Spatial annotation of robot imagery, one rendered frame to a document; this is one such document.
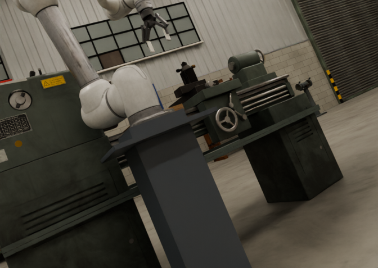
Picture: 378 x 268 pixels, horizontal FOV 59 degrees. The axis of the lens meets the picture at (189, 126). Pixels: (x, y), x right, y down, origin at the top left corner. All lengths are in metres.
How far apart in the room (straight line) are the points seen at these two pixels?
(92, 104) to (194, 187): 0.59
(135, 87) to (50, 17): 0.50
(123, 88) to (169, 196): 0.48
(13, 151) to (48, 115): 0.23
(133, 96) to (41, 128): 0.52
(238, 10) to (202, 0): 1.26
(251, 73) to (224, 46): 7.94
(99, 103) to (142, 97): 0.22
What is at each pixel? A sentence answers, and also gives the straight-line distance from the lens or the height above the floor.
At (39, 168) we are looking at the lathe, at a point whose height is 0.82.
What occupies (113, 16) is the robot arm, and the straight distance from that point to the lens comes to 2.07.
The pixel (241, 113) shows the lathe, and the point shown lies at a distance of 2.14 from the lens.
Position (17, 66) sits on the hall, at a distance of 9.24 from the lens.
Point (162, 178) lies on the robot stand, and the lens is 1.31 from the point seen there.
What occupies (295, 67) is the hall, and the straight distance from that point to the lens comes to 11.54.
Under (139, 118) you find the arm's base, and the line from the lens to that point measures 1.39.
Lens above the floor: 0.64
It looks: 3 degrees up
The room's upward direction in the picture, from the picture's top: 23 degrees counter-clockwise
